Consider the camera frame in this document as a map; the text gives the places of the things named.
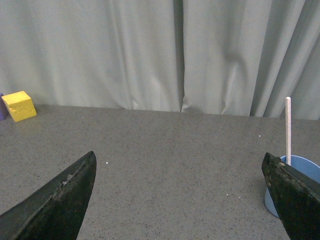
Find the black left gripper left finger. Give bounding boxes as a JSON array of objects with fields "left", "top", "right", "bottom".
[{"left": 0, "top": 151, "right": 97, "bottom": 240}]

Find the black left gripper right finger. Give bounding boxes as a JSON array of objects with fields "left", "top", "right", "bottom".
[{"left": 261, "top": 152, "right": 320, "bottom": 240}]

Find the white chopstick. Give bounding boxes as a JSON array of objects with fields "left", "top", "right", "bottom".
[{"left": 285, "top": 96, "right": 292, "bottom": 166}]

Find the blue plastic cup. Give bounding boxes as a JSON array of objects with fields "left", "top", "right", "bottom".
[{"left": 264, "top": 155, "right": 320, "bottom": 218}]

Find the purple block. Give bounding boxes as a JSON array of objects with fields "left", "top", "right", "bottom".
[{"left": 0, "top": 92, "right": 9, "bottom": 121}]

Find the yellow foam cube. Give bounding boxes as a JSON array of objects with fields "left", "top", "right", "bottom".
[{"left": 1, "top": 91, "right": 37, "bottom": 123}]

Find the grey curtain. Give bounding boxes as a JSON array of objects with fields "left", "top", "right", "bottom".
[{"left": 0, "top": 0, "right": 320, "bottom": 120}]

